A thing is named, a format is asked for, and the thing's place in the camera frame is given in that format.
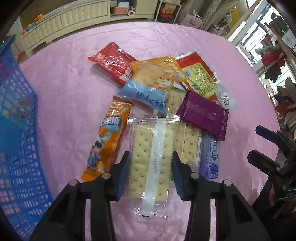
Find purple mint gum box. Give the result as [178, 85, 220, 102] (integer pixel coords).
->
[199, 132, 219, 179]

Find orange cartoon snack stick pack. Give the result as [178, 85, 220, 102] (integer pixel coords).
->
[81, 96, 134, 182]

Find purple snack packet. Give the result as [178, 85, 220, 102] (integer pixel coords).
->
[177, 90, 229, 141]

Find red yellow label snack packet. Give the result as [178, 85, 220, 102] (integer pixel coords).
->
[176, 51, 236, 110]

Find orange yellow snack bag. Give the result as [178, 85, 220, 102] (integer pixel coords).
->
[130, 56, 186, 91]

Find light blue bread packet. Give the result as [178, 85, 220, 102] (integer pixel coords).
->
[116, 80, 169, 115]

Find blue plastic basket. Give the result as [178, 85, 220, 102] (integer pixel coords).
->
[1, 36, 53, 240]

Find pink gift bag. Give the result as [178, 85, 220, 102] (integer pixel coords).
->
[179, 14, 203, 29]

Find white metal shelf rack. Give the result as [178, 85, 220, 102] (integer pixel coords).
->
[154, 0, 187, 24]

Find oranges on cabinet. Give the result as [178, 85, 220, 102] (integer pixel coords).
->
[22, 14, 43, 35]

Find cream TV cabinet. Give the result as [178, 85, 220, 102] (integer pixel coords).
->
[20, 1, 158, 57]

